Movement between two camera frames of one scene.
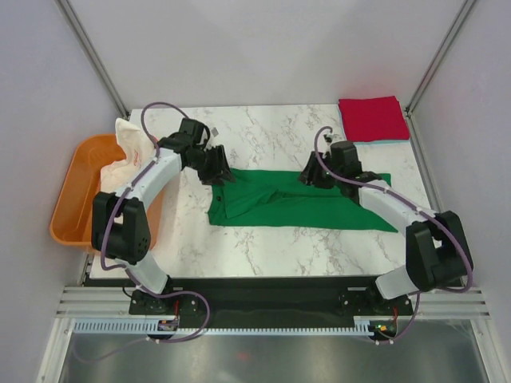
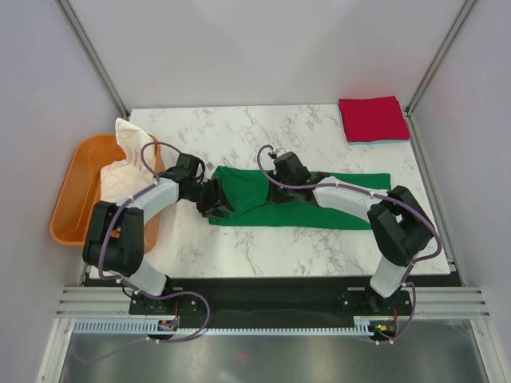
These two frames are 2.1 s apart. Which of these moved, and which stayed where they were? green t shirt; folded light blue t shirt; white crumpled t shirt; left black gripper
Moved: left black gripper
Stayed: folded light blue t shirt; white crumpled t shirt; green t shirt
